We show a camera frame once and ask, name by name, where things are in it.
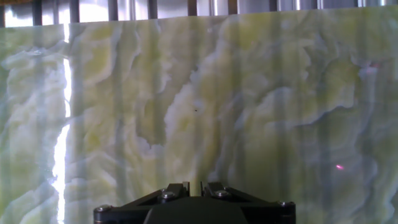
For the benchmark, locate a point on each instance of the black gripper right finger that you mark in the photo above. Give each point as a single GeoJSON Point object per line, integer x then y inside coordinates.
{"type": "Point", "coordinates": [264, 211]}

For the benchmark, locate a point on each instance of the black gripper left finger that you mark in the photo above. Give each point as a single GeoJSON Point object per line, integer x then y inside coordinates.
{"type": "Point", "coordinates": [140, 208]}

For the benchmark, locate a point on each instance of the green marble pattern mat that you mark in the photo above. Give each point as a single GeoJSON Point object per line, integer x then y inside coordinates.
{"type": "Point", "coordinates": [199, 93]}

